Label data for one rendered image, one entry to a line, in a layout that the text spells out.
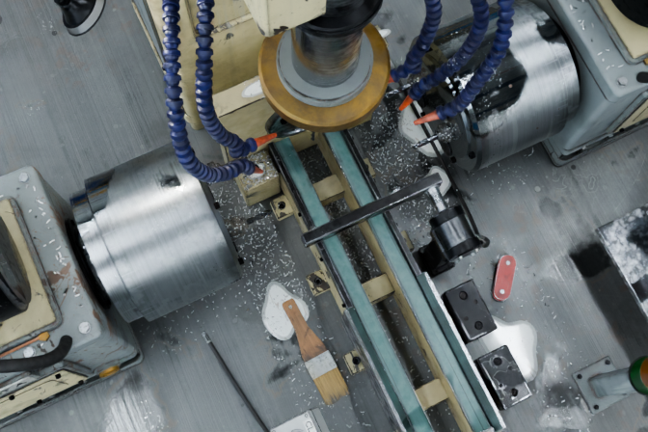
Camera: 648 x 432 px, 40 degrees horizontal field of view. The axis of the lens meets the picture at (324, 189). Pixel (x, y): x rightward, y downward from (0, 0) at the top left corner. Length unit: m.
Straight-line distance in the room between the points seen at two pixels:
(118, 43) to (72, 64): 0.10
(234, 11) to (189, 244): 0.37
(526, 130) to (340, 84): 0.41
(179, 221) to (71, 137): 0.52
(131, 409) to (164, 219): 0.46
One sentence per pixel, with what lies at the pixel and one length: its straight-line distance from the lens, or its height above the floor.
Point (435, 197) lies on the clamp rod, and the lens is 1.48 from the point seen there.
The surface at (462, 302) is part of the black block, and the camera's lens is 1.62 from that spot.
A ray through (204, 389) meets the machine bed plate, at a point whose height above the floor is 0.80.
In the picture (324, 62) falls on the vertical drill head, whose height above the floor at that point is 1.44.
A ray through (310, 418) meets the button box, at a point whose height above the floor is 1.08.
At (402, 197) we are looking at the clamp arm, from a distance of 1.47.
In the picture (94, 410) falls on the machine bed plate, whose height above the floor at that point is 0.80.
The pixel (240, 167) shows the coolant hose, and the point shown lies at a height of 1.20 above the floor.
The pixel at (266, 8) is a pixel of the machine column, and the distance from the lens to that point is 0.91.
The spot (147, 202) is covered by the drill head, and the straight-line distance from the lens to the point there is 1.34.
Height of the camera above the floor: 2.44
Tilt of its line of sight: 74 degrees down
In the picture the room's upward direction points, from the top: 6 degrees clockwise
